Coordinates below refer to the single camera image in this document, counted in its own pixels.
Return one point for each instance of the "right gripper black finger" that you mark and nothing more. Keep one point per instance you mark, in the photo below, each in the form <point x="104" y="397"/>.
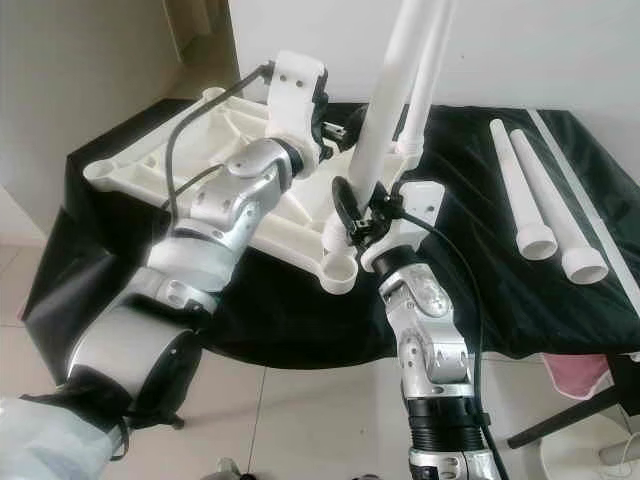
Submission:
<point x="348" y="208"/>

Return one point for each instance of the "black metal stand leg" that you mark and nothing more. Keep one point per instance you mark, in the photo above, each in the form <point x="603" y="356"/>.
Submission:
<point x="575" y="420"/>

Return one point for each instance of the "pink cloth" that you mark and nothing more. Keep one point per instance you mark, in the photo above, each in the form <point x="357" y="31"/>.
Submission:
<point x="580" y="375"/>

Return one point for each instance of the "white round stand base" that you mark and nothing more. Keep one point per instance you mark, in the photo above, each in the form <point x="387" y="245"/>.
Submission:
<point x="595" y="462"/>

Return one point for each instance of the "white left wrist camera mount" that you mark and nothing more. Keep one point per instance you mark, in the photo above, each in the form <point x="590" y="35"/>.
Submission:
<point x="300" y="85"/>

